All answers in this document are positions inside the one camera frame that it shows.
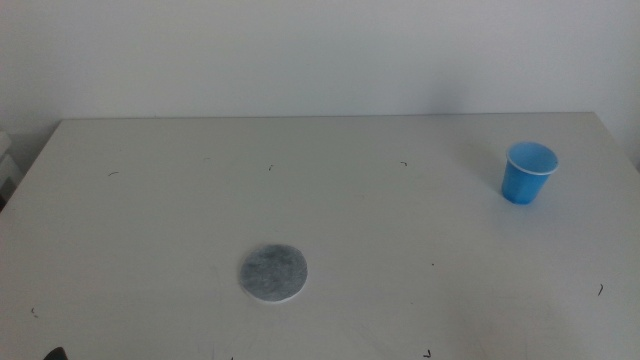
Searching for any blue plastic cup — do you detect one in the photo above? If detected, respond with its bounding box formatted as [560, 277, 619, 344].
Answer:
[500, 141, 560, 206]

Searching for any round grey cup mat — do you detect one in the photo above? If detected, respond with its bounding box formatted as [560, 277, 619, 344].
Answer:
[238, 243, 309, 305]

